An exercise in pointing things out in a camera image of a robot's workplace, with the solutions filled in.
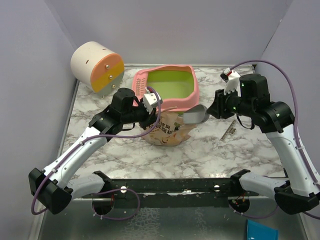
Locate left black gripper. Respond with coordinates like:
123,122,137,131
122,99,161,131

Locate grey metal litter scoop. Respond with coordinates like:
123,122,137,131
182,104,210,125

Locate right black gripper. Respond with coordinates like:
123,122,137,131
207,86,254,119

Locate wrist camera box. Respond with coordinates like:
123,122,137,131
142,92,163,114
220,67,241,95

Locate pink and green litter box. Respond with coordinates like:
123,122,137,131
131,64,200,112

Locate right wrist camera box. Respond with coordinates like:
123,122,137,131
220,67,241,95

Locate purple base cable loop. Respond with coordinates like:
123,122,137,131
91,188,141,221

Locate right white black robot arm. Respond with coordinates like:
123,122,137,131
206,70,320,215

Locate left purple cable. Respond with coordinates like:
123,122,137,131
30,86,162,216

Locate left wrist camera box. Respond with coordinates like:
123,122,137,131
142,92,163,114

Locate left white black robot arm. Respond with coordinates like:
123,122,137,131
28,86,163,215

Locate orange cat litter bag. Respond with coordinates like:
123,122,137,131
142,106,197,147

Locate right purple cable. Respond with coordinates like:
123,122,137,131
224,59,320,221

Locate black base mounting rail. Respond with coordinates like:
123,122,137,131
86,171,258,208

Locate cream cylindrical cat house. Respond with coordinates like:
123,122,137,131
70,41,125,98

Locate blue plastic object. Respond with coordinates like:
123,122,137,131
246,219,279,240

